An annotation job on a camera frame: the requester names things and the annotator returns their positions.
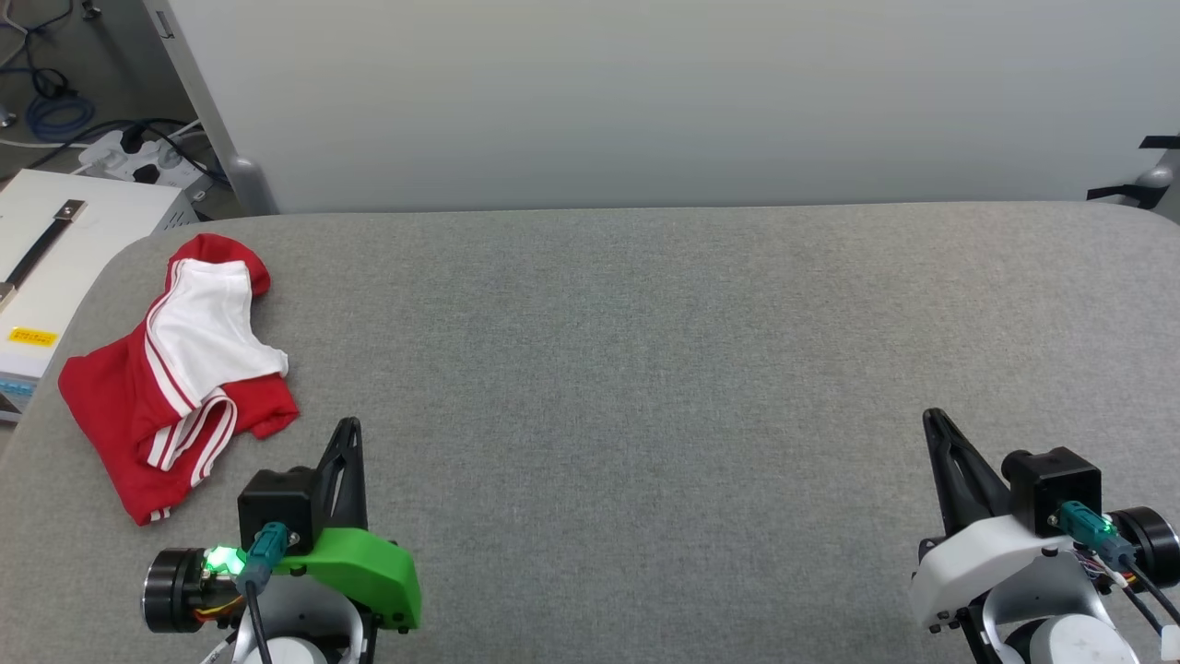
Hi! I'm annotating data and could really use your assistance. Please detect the black strap box handle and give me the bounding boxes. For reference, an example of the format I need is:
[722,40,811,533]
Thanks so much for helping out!
[5,200,88,289]

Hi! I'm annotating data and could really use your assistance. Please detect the black camera cable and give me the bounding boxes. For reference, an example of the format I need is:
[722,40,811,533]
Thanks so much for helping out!
[242,586,276,664]
[1120,553,1180,637]

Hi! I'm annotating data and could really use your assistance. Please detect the red white basketball jersey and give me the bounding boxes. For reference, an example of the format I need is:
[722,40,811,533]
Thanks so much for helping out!
[58,232,301,527]

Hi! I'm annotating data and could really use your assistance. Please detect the grey partition foot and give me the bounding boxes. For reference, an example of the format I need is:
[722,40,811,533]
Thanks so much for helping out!
[225,156,279,216]
[1134,164,1180,219]

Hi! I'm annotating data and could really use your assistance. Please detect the teal right camera connector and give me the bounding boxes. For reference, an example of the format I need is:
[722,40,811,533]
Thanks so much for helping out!
[1056,501,1137,573]

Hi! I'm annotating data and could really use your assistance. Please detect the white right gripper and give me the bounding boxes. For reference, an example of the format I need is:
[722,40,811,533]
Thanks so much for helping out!
[908,408,1180,635]

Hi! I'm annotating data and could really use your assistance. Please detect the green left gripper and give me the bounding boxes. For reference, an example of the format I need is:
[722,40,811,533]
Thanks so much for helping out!
[141,417,422,635]

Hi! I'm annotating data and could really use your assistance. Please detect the white power strip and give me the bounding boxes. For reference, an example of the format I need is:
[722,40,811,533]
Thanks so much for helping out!
[77,127,211,193]

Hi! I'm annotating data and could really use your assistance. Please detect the black right camera cable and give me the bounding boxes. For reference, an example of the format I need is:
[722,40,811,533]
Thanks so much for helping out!
[1120,553,1180,637]

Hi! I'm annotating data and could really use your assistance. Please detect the black left camera cable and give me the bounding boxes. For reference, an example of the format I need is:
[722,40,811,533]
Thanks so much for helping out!
[242,586,276,664]

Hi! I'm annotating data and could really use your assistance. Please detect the coiled blue cable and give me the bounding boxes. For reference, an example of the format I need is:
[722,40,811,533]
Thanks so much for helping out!
[24,90,97,142]

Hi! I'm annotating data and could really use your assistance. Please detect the white metal equipment box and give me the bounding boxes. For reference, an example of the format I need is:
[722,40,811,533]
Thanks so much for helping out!
[0,169,199,423]

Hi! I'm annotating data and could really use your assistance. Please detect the white partition panel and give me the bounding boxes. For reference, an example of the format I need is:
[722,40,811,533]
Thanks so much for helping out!
[143,0,1180,216]

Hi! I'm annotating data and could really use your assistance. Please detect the teal left camera connector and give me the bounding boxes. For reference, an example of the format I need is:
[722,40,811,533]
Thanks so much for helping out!
[242,522,292,593]

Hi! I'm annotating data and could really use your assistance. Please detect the teal camera connector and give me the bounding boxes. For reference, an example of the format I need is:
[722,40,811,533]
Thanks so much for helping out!
[242,522,292,593]
[1056,501,1137,573]

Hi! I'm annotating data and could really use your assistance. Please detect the black floor cable bundle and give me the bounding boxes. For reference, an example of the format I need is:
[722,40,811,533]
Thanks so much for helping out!
[0,0,77,101]

